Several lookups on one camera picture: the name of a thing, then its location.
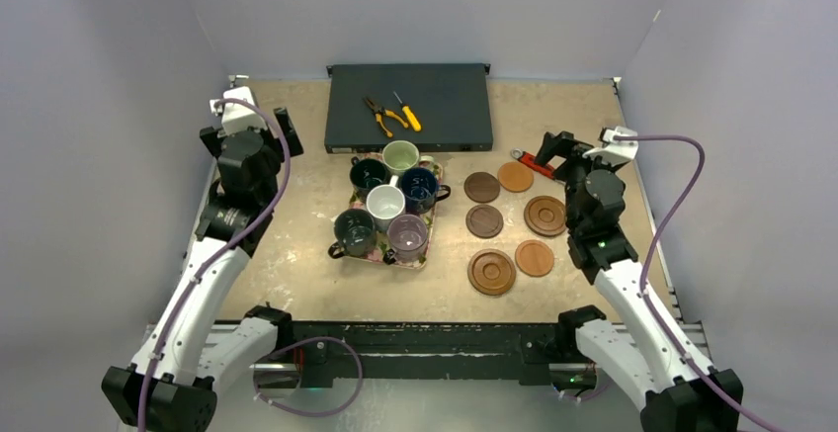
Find glossy brown ringed coaster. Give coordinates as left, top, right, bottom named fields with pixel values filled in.
left=466, top=249, right=516, bottom=297
left=524, top=196, right=566, bottom=237

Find glossy brown ringed coaster front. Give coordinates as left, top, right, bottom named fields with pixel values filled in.
left=466, top=249, right=516, bottom=297

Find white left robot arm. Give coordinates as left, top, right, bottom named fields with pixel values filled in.
left=101, top=108, right=303, bottom=431

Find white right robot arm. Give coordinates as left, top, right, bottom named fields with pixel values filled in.
left=535, top=127, right=744, bottom=431

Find light orange coaster back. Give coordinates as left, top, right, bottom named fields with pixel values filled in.
left=497, top=161, right=534, bottom=193

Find light orange coaster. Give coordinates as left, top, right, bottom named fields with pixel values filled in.
left=497, top=161, right=534, bottom=193
left=515, top=239, right=554, bottom=277

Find dark walnut coaster back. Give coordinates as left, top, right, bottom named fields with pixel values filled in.
left=463, top=172, right=500, bottom=204

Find dark walnut coaster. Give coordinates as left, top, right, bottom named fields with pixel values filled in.
left=463, top=172, right=500, bottom=204
left=465, top=204, right=504, bottom=239

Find light orange coaster front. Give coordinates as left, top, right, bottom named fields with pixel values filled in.
left=515, top=239, right=554, bottom=277

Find dark walnut coaster middle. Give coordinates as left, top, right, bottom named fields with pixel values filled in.
left=465, top=204, right=504, bottom=239

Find dark green mug back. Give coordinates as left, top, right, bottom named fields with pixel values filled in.
left=349, top=157, right=391, bottom=202

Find dark green mug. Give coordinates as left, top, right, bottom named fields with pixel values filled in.
left=328, top=209, right=377, bottom=259
left=349, top=157, right=391, bottom=202

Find light green mug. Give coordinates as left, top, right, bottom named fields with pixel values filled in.
left=381, top=140, right=435, bottom=176

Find dark green mug front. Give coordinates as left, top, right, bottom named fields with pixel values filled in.
left=328, top=209, right=377, bottom=259

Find white mug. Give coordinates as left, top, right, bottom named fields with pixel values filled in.
left=365, top=175, right=406, bottom=232

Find floral serving tray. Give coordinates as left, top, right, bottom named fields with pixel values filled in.
left=348, top=152, right=445, bottom=270

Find navy blue mug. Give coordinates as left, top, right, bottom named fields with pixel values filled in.
left=399, top=167, right=452, bottom=215

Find lavender mug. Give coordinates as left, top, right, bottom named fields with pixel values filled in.
left=384, top=214, right=429, bottom=264

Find red handled adjustable wrench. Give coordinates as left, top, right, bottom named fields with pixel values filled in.
left=510, top=148, right=560, bottom=183

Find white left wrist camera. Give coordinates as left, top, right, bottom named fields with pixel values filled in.
left=209, top=86, right=268, bottom=135

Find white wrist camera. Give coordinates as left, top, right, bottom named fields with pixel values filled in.
left=209, top=86, right=268, bottom=135
left=583, top=126, right=638, bottom=168

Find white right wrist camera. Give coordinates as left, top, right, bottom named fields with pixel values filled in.
left=583, top=126, right=638, bottom=168

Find yellow handled pliers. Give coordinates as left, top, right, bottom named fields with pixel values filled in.
left=363, top=97, right=410, bottom=138

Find dark grey network switch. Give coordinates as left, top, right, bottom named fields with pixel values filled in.
left=324, top=62, right=494, bottom=154

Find yellow handled screwdriver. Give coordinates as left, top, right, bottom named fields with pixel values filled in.
left=392, top=91, right=422, bottom=132

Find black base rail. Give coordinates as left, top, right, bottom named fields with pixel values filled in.
left=252, top=320, right=600, bottom=391

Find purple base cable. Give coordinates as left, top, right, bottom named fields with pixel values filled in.
left=252, top=336, right=365, bottom=418

